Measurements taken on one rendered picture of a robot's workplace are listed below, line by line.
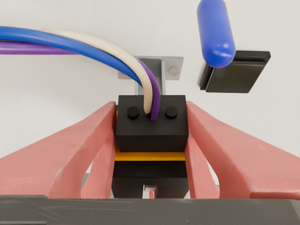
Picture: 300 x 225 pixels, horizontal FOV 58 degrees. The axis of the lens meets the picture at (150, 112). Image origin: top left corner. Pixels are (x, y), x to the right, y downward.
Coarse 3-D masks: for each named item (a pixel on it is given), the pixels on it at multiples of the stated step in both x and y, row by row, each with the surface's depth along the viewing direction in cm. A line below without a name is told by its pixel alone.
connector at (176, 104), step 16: (128, 96) 12; (176, 96) 12; (128, 112) 11; (144, 112) 12; (160, 112) 12; (176, 112) 11; (128, 128) 11; (144, 128) 11; (160, 128) 11; (176, 128) 11; (128, 144) 12; (144, 144) 12; (160, 144) 12; (176, 144) 12
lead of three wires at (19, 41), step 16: (0, 32) 6; (16, 32) 6; (32, 32) 6; (48, 32) 7; (64, 32) 7; (80, 32) 7; (0, 48) 6; (16, 48) 6; (32, 48) 6; (48, 48) 7; (64, 48) 7; (80, 48) 7; (96, 48) 7; (112, 48) 8; (112, 64) 8; (128, 64) 8; (144, 64) 9; (144, 80) 9; (144, 96) 10; (160, 96) 10
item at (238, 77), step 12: (240, 60) 18; (252, 60) 18; (264, 60) 18; (204, 72) 20; (216, 72) 19; (228, 72) 19; (240, 72) 19; (252, 72) 19; (204, 84) 20; (216, 84) 20; (228, 84) 20; (240, 84) 20; (252, 84) 20
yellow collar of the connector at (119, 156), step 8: (120, 152) 13; (128, 152) 13; (136, 152) 13; (144, 152) 13; (152, 152) 13; (160, 152) 13; (168, 152) 13; (176, 152) 13; (120, 160) 13; (128, 160) 13; (136, 160) 13; (144, 160) 13; (152, 160) 13; (160, 160) 13; (168, 160) 13; (176, 160) 13; (184, 160) 13
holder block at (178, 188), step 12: (120, 168) 13; (132, 168) 13; (144, 168) 13; (156, 168) 13; (168, 168) 13; (180, 168) 13; (120, 180) 13; (132, 180) 13; (144, 180) 13; (156, 180) 13; (168, 180) 13; (180, 180) 13; (120, 192) 15; (132, 192) 15; (156, 192) 16; (168, 192) 15; (180, 192) 15
